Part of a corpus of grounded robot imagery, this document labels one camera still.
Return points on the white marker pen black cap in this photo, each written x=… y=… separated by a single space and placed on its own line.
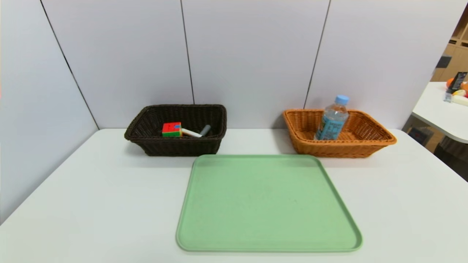
x=191 y=133

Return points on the colourful puzzle cube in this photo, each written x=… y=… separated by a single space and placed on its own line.
x=172 y=130

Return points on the clear water bottle blue cap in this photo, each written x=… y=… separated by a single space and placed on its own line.
x=331 y=124

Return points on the dark brown wicker basket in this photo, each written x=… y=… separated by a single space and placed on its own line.
x=175 y=146

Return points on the orange wicker basket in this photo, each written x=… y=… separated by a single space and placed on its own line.
x=347 y=148

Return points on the green plastic tray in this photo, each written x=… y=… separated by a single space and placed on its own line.
x=267 y=204

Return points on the brown cabinet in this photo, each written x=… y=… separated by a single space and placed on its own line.
x=431 y=140

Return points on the white side table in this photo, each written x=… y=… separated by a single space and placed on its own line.
x=438 y=113

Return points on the small clear container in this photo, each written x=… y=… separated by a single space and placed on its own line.
x=447 y=98

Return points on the orange fruit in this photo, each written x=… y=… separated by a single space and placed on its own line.
x=449 y=83

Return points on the black chair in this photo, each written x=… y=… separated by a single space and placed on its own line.
x=453 y=160

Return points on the yellow toy fruit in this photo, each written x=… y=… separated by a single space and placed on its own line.
x=459 y=93

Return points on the white tube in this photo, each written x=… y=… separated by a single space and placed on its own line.
x=460 y=101

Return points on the black carton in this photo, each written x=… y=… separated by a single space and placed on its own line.
x=459 y=81

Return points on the wooden shelf unit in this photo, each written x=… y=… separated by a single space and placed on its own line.
x=457 y=58

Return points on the grey wall box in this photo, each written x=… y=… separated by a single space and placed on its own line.
x=443 y=61

